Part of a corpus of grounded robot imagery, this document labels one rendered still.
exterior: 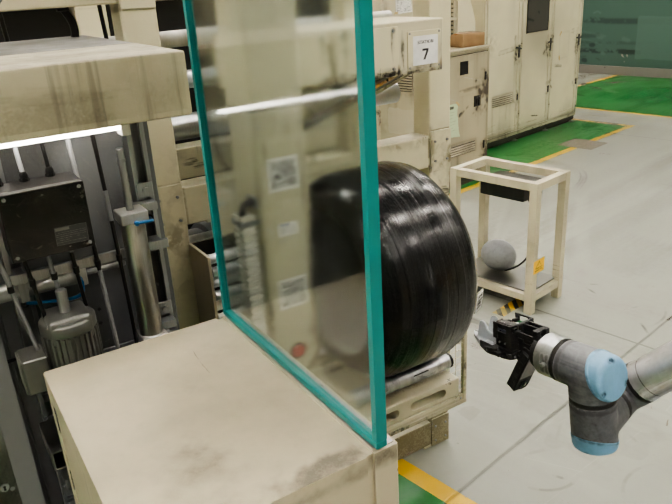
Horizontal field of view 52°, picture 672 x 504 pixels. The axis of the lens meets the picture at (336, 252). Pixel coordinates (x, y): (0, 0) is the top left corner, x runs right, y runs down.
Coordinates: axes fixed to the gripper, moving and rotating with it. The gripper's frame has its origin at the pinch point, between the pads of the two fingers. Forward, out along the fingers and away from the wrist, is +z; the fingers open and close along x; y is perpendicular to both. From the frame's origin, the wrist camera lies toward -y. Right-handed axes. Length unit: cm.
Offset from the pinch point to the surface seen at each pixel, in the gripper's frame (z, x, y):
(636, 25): 656, -983, 53
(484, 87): 370, -357, 21
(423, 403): 23.4, 0.7, -26.9
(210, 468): -27, 76, 12
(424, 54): 47, -28, 64
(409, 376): 23.0, 4.7, -17.1
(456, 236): 10.1, -4.0, 21.6
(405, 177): 23.8, -0.7, 35.5
